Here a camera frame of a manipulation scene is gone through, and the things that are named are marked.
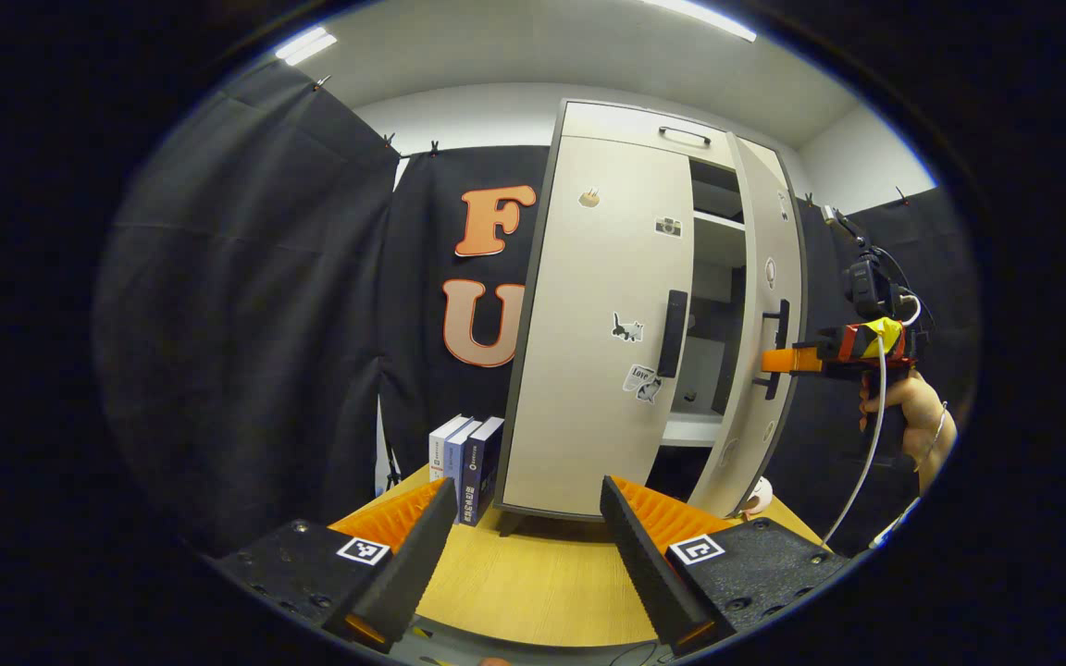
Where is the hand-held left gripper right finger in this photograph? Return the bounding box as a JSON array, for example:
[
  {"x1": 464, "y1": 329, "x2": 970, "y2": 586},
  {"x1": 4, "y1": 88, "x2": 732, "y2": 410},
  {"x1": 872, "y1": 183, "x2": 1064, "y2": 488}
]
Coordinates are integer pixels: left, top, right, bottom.
[{"x1": 600, "y1": 475, "x2": 853, "y2": 658}]

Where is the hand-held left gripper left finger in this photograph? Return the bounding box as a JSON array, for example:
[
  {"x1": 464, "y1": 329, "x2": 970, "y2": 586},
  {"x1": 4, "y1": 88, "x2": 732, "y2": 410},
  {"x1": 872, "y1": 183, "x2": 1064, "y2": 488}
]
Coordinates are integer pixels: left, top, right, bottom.
[{"x1": 209, "y1": 476, "x2": 460, "y2": 653}]

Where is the black door handle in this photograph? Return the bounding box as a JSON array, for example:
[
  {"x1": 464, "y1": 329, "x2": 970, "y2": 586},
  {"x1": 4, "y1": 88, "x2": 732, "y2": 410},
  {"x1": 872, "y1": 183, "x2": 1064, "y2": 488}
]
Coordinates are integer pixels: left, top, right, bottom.
[
  {"x1": 753, "y1": 299, "x2": 791, "y2": 401},
  {"x1": 658, "y1": 290, "x2": 689, "y2": 378}
]

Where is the cabinet door with black cat sticker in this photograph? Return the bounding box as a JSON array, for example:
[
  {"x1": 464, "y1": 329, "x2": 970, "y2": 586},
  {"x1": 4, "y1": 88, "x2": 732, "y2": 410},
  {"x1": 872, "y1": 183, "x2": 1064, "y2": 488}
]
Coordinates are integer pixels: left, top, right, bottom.
[{"x1": 688, "y1": 132, "x2": 807, "y2": 519}]

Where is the cabinet door with camera sticker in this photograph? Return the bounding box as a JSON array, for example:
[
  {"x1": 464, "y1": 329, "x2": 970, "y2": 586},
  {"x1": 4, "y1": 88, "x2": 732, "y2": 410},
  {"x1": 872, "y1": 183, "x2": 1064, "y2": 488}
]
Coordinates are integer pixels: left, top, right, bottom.
[{"x1": 501, "y1": 134, "x2": 696, "y2": 517}]

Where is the beige double-door shoe cabinet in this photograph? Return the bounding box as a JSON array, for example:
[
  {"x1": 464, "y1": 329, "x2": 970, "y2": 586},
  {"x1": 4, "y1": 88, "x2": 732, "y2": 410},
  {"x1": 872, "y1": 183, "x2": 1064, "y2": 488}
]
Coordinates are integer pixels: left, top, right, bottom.
[{"x1": 494, "y1": 99, "x2": 812, "y2": 537}]

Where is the blue and white book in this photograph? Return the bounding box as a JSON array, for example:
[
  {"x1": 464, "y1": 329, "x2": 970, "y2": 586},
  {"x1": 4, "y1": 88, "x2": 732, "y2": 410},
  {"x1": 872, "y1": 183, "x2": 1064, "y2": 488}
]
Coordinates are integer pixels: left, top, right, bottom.
[{"x1": 445, "y1": 419, "x2": 483, "y2": 519}]

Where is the navy blue book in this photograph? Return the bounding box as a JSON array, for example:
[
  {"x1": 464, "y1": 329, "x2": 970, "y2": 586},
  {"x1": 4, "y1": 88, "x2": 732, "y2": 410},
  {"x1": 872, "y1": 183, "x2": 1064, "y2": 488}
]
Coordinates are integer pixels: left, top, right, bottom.
[{"x1": 461, "y1": 416, "x2": 504, "y2": 526}]

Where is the pink and white plush toy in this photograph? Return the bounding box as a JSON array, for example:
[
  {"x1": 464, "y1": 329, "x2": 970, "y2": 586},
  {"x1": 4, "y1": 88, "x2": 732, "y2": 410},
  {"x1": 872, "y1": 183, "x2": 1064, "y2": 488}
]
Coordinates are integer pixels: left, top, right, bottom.
[{"x1": 738, "y1": 476, "x2": 775, "y2": 519}]

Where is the black backdrop cloth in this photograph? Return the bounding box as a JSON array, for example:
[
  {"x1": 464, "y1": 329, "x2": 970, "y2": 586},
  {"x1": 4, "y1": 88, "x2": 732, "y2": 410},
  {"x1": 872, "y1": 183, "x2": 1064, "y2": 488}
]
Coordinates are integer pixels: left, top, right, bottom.
[{"x1": 93, "y1": 60, "x2": 978, "y2": 556}]

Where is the long ceiling light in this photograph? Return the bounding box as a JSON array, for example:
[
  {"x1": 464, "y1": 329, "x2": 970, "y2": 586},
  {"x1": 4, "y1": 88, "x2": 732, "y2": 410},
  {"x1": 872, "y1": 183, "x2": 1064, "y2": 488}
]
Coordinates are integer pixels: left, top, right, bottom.
[{"x1": 639, "y1": 0, "x2": 758, "y2": 43}]

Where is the short ceiling light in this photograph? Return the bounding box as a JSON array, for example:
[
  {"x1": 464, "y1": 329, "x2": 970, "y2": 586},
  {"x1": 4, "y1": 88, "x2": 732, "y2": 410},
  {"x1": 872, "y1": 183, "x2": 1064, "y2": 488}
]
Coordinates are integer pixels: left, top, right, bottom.
[{"x1": 274, "y1": 26, "x2": 338, "y2": 66}]

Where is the white cable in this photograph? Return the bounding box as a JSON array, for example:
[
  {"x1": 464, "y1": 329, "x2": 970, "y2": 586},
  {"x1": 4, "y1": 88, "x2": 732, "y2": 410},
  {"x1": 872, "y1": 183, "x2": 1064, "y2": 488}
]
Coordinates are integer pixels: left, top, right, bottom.
[{"x1": 823, "y1": 294, "x2": 923, "y2": 545}]

